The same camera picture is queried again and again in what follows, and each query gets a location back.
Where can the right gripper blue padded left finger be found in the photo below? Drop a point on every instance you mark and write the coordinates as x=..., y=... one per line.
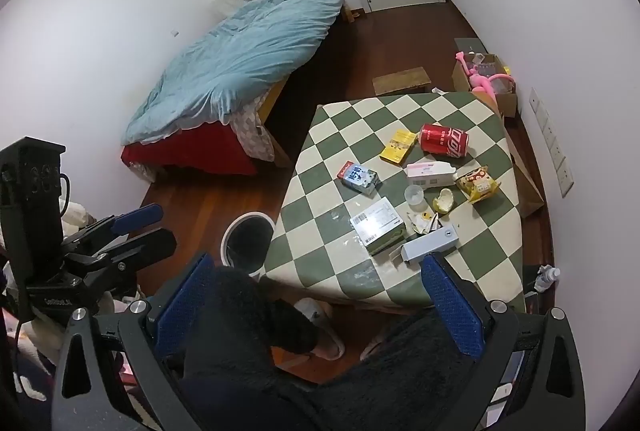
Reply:
x=177, y=303

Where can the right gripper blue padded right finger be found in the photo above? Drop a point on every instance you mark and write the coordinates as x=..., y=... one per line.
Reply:
x=463, y=324

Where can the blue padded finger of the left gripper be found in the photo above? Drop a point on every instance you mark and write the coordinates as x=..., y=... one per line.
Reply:
x=138, y=219

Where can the long grey white box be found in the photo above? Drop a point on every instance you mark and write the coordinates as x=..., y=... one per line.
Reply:
x=441, y=240

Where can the torn white yellow wrapper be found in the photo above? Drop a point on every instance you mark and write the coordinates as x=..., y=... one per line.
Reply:
x=424, y=223

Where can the green white medicine box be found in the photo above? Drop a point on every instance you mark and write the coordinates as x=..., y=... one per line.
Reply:
x=378, y=226

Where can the yellow snack bag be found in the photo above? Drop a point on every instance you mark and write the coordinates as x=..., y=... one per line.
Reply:
x=477, y=184

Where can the clear plastic cup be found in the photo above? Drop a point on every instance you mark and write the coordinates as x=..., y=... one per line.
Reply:
x=414, y=196

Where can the pink white tissue pack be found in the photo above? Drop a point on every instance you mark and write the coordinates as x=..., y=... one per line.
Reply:
x=431, y=174

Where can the blue red milk carton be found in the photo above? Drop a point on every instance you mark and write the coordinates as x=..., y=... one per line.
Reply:
x=358, y=178

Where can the red cola can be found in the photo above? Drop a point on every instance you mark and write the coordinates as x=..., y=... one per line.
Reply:
x=437, y=139

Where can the yellow box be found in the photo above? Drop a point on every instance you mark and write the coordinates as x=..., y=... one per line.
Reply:
x=398, y=147

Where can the white round trash bin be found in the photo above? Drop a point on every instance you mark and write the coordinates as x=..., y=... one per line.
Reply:
x=246, y=241

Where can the clear plastic bottle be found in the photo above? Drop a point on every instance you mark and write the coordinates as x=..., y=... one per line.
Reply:
x=547, y=276

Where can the red bed sheet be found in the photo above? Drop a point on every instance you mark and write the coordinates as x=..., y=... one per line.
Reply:
x=212, y=148

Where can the white slipper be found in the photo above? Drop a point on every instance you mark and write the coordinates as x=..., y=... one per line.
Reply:
x=329, y=347

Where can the patterned grey mattress cover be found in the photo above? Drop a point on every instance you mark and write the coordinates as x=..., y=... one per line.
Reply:
x=250, y=131

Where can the green white checkered tablecloth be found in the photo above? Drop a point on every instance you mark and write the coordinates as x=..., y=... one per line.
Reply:
x=314, y=246

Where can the light blue duvet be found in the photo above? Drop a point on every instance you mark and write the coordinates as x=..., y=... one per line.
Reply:
x=240, y=59

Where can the flat cardboard piece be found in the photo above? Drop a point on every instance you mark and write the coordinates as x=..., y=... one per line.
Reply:
x=406, y=81

